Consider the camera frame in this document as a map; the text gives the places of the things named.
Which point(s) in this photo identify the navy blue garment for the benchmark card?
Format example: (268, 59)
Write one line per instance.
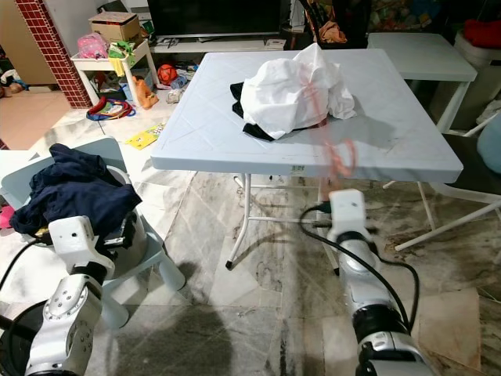
(78, 192)

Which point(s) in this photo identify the white television stand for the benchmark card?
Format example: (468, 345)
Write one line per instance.
(219, 45)

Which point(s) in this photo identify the white kids play table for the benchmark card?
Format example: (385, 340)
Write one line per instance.
(86, 69)

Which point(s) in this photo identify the small white plastic table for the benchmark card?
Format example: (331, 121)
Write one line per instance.
(423, 55)

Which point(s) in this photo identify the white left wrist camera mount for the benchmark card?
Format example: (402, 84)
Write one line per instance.
(70, 239)

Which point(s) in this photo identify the orange plush toy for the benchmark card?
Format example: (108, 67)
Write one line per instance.
(145, 92)

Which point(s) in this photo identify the red cloth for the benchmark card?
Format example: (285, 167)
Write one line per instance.
(481, 31)

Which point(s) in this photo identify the pink plastic hanger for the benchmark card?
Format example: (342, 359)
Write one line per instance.
(340, 157)

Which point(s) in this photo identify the white plastic folding table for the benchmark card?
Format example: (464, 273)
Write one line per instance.
(211, 133)

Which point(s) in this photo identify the pink bag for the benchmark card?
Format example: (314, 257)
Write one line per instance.
(92, 47)

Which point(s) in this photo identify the green cloth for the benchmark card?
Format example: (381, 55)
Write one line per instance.
(123, 51)

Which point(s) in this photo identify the blue red kids bag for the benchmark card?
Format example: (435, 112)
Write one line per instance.
(109, 108)

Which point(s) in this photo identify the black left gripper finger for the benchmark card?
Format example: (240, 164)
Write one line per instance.
(127, 227)

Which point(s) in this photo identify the orange red ball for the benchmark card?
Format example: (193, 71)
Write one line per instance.
(167, 74)

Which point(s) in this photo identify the grey plush toy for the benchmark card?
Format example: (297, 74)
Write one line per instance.
(178, 95)

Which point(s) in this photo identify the yellow picture book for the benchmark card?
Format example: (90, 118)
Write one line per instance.
(145, 135)

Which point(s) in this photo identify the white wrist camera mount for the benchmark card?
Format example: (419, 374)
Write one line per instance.
(70, 239)
(348, 211)

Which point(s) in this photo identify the pale blue cushion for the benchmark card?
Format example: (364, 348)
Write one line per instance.
(489, 137)

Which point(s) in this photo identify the white shirt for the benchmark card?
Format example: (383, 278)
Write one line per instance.
(293, 98)

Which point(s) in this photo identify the black television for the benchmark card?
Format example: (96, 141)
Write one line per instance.
(215, 16)

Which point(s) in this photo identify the white lidded bin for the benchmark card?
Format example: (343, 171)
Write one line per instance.
(481, 70)

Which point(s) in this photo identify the cardboard box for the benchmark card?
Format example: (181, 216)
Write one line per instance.
(115, 27)

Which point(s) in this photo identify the pink plush toy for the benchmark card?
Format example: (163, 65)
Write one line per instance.
(5, 218)

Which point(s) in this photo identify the black garment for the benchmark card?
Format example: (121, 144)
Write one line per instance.
(254, 131)

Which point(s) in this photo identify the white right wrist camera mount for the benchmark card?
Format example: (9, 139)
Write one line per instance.
(348, 211)

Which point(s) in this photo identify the peach cloth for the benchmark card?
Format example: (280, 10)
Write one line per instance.
(330, 31)

